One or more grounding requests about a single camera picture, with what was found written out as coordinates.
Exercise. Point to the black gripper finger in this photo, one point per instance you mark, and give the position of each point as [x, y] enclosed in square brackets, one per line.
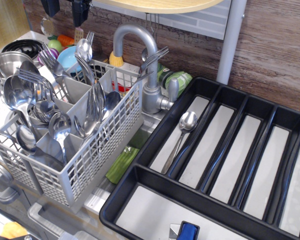
[51, 7]
[80, 11]

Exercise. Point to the small steel spoon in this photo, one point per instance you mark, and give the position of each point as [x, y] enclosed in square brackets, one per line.
[83, 55]

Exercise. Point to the hanging toy strainer spoon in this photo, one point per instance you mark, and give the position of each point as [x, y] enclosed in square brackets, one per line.
[47, 26]

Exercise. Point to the large steel spoon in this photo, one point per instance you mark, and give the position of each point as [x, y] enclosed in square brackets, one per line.
[18, 94]

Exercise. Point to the steel spoon right compartment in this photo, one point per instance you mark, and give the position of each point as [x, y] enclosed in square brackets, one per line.
[111, 101]

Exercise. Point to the steel spoon middle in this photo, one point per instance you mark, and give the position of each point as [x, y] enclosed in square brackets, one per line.
[59, 128]

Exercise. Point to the steel spoon front left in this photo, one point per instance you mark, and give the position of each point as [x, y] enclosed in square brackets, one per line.
[26, 139]

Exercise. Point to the grey plastic cutlery basket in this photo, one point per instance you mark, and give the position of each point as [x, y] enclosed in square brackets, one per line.
[87, 161]

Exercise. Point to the steel spoon in tray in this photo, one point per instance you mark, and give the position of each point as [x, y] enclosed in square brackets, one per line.
[186, 124]

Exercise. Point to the black cutlery tray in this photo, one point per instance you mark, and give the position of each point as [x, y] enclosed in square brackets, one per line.
[236, 175]

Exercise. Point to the hanging toy spatula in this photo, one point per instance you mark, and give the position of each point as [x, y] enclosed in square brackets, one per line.
[78, 35]

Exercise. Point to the orange toy carrot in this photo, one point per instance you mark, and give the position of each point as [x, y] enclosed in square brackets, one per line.
[63, 39]

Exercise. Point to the green toy apple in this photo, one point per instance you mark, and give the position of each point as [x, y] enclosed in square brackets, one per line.
[55, 44]

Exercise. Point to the black stove burner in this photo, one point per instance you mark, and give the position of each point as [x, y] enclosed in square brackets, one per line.
[29, 47]

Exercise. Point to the purple toy onion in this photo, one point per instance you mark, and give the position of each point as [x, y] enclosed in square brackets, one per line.
[51, 52]

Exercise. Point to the steel fork back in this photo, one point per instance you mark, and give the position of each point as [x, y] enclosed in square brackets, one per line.
[53, 65]

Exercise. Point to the blue toy bowl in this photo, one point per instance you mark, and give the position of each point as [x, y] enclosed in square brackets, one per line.
[68, 61]

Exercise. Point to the yellow toy corn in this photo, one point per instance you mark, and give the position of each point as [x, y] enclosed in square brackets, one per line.
[116, 61]

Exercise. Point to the wooden shelf board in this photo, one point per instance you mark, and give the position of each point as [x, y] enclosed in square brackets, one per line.
[162, 6]

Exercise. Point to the steel fork left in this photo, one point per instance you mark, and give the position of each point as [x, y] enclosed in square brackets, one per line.
[48, 89]

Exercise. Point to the steel pot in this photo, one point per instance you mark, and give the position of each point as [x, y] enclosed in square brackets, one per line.
[11, 60]

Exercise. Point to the steel fork by faucet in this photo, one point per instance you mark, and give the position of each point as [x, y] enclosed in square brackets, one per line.
[151, 59]

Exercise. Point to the green toy cabbage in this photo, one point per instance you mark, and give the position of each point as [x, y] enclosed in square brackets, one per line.
[164, 76]

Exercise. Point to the grey toy faucet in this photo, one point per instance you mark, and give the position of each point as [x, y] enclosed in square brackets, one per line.
[152, 99]

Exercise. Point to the green cloth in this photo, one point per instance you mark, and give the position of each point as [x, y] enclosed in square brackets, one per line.
[121, 164]

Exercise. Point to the yellow toy at corner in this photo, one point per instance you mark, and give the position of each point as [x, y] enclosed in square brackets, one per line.
[13, 230]

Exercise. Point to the blue object at bottom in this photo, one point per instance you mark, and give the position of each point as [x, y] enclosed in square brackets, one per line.
[183, 231]

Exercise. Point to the grey shelf post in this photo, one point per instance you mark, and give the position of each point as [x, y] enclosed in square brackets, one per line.
[232, 32]

